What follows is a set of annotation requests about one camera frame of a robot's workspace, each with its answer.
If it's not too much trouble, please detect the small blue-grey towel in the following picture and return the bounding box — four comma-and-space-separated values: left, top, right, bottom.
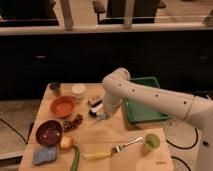
96, 113, 109, 121

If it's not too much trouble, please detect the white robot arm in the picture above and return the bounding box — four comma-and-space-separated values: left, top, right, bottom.
102, 68, 213, 171

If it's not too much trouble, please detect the black and white brush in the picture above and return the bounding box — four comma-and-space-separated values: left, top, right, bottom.
89, 103, 103, 117

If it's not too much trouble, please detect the green plastic tray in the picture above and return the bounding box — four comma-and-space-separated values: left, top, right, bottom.
123, 77, 170, 124

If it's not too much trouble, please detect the white cup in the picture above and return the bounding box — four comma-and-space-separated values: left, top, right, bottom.
72, 83, 86, 99

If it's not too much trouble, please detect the brown nut cluster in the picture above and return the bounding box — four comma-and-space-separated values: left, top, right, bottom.
63, 114, 83, 132

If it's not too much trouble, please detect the orange bowl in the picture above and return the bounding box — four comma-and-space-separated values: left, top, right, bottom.
50, 96, 76, 118

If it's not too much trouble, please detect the yellow onion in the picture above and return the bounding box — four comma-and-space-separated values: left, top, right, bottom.
60, 136, 73, 150

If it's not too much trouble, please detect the green cup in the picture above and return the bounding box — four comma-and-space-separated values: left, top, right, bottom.
144, 133, 160, 151

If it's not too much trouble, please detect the dark red bowl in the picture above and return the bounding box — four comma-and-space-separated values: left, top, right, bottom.
35, 120, 62, 147

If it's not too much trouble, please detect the blue sponge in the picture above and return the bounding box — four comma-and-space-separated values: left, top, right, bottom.
32, 146, 57, 165

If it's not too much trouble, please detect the dark handled brush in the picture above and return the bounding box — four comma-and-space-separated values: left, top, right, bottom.
88, 95, 103, 106

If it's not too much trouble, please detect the yellow handled fork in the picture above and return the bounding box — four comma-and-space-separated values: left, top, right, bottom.
83, 136, 143, 160

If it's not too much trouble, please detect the black cable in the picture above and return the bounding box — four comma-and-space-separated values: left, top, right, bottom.
165, 128, 200, 150

